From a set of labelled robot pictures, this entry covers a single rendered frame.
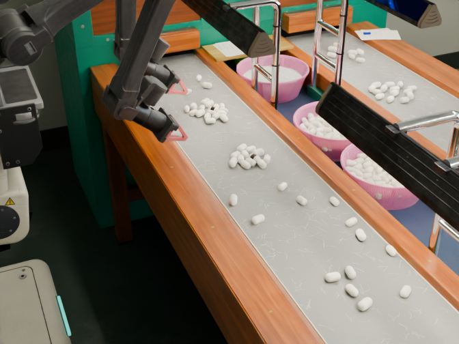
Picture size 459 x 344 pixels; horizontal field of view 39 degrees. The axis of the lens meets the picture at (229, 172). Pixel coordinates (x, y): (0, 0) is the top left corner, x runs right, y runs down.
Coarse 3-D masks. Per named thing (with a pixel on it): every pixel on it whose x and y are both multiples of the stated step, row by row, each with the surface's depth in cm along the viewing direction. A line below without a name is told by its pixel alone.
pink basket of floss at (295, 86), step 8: (264, 56) 249; (280, 56) 248; (288, 56) 247; (240, 64) 242; (248, 64) 246; (264, 64) 249; (280, 64) 249; (304, 64) 242; (240, 72) 242; (304, 72) 241; (248, 80) 230; (296, 80) 229; (304, 80) 235; (264, 88) 229; (280, 88) 229; (288, 88) 230; (296, 88) 233; (264, 96) 233; (280, 96) 232; (288, 96) 234; (296, 96) 239
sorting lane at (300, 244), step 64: (192, 64) 249; (192, 128) 205; (256, 128) 205; (256, 192) 175; (320, 192) 174; (320, 256) 152; (384, 256) 152; (320, 320) 135; (384, 320) 135; (448, 320) 134
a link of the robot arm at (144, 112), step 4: (140, 104) 170; (144, 104) 171; (148, 104) 171; (140, 108) 170; (144, 108) 171; (148, 108) 172; (140, 112) 170; (144, 112) 171; (148, 112) 172; (136, 116) 170; (140, 116) 170; (144, 116) 171; (148, 116) 172; (132, 120) 172; (136, 120) 171; (140, 120) 171; (144, 120) 172; (140, 124) 173
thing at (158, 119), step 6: (162, 108) 180; (150, 114) 172; (156, 114) 173; (162, 114) 175; (150, 120) 172; (156, 120) 173; (162, 120) 174; (168, 120) 175; (144, 126) 174; (150, 126) 174; (156, 126) 174; (162, 126) 175; (168, 126) 174; (174, 126) 174; (156, 132) 176; (162, 132) 175; (156, 138) 176; (162, 138) 174
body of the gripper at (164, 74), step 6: (156, 66) 201; (162, 66) 203; (156, 72) 201; (162, 72) 202; (168, 72) 204; (162, 78) 203; (168, 78) 204; (174, 78) 202; (168, 84) 202; (168, 90) 203
